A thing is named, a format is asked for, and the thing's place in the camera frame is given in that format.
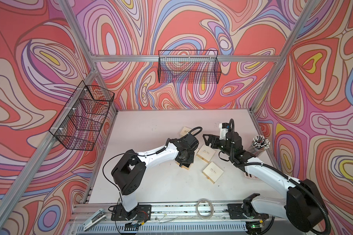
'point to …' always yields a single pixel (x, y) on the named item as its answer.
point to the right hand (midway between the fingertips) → (209, 139)
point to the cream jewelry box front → (213, 173)
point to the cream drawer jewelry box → (185, 165)
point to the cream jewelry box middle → (206, 153)
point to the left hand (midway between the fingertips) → (192, 161)
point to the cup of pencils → (259, 145)
